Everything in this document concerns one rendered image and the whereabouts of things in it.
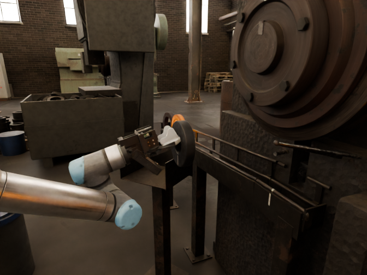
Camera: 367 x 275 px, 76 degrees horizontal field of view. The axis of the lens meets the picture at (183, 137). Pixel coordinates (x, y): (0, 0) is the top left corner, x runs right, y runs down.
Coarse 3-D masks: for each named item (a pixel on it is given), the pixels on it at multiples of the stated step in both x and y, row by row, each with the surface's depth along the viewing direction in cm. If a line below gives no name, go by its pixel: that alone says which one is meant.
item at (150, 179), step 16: (160, 160) 119; (128, 176) 109; (144, 176) 107; (160, 176) 106; (176, 176) 98; (160, 192) 105; (160, 208) 108; (160, 224) 110; (160, 240) 113; (160, 256) 116; (160, 272) 119; (176, 272) 127
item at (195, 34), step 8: (192, 0) 667; (200, 0) 683; (192, 8) 673; (200, 8) 688; (192, 16) 679; (200, 16) 694; (192, 24) 685; (200, 24) 699; (192, 32) 691; (200, 32) 704; (192, 40) 710; (200, 40) 710; (192, 48) 716; (200, 48) 715; (192, 56) 723; (200, 56) 721; (192, 64) 730; (200, 64) 727; (192, 72) 737; (200, 72) 733; (192, 80) 744; (200, 80) 741; (192, 88) 751; (192, 96) 758
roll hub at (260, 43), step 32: (256, 0) 57; (288, 0) 48; (320, 0) 46; (256, 32) 57; (288, 32) 50; (320, 32) 45; (256, 64) 58; (288, 64) 51; (320, 64) 48; (256, 96) 61; (288, 96) 52
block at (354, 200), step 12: (360, 192) 54; (348, 204) 49; (360, 204) 48; (336, 216) 52; (348, 216) 49; (360, 216) 47; (336, 228) 52; (348, 228) 50; (360, 228) 47; (336, 240) 52; (348, 240) 50; (360, 240) 48; (336, 252) 53; (348, 252) 50; (360, 252) 48; (336, 264) 53; (348, 264) 50; (360, 264) 48
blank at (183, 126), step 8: (184, 120) 79; (176, 128) 79; (184, 128) 74; (184, 136) 73; (192, 136) 73; (184, 144) 73; (192, 144) 73; (176, 152) 81; (184, 152) 74; (192, 152) 73; (176, 160) 81; (184, 160) 74; (192, 160) 75
